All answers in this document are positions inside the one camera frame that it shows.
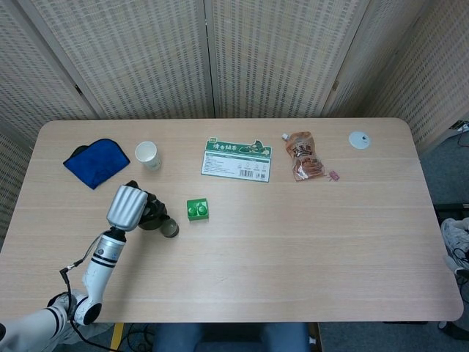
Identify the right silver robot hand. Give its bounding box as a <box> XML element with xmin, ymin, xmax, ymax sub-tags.
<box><xmin>440</xmin><ymin>216</ymin><xmax>469</xmax><ymax>282</ymax></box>

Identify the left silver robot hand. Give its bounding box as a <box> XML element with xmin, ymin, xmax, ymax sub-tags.
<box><xmin>106</xmin><ymin>180</ymin><xmax>157</xmax><ymax>232</ymax></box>

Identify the black round pot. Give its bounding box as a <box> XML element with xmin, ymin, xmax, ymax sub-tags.
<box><xmin>137</xmin><ymin>190</ymin><xmax>171</xmax><ymax>232</ymax></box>

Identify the small grey cup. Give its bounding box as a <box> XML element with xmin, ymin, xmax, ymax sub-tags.
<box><xmin>160</xmin><ymin>216</ymin><xmax>180</xmax><ymax>239</ymax></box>

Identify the blue folded cloth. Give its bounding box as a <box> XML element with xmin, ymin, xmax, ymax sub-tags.
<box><xmin>62</xmin><ymin>138</ymin><xmax>131</xmax><ymax>191</ymax></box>

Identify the white paper cup, leaf print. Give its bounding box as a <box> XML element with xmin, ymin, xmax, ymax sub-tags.
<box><xmin>134</xmin><ymin>141</ymin><xmax>163</xmax><ymax>172</ymax></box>

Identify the green building block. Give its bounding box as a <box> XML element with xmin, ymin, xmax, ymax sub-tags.
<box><xmin>186</xmin><ymin>197</ymin><xmax>210</xmax><ymax>223</ymax></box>

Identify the green and white printed card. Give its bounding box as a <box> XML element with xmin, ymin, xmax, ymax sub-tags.
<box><xmin>200</xmin><ymin>136</ymin><xmax>273</xmax><ymax>183</ymax></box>

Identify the yellow bar under table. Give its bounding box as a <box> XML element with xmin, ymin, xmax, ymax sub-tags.
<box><xmin>109</xmin><ymin>322</ymin><xmax>125</xmax><ymax>352</ymax></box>

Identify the white round grommet cover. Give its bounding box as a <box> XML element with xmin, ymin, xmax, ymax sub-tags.
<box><xmin>348</xmin><ymin>131</ymin><xmax>372</xmax><ymax>150</ymax></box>

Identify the woven folding screen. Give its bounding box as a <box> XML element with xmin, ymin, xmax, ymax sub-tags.
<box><xmin>0</xmin><ymin>0</ymin><xmax>469</xmax><ymax>243</ymax></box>

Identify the blue robot body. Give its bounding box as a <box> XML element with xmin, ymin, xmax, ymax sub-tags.
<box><xmin>152</xmin><ymin>322</ymin><xmax>311</xmax><ymax>352</ymax></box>

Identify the brown spouted drink pouch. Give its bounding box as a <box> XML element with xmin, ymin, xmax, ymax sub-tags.
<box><xmin>281</xmin><ymin>131</ymin><xmax>327</xmax><ymax>183</ymax></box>

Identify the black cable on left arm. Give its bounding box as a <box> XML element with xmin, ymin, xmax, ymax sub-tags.
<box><xmin>59</xmin><ymin>234</ymin><xmax>114</xmax><ymax>352</ymax></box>

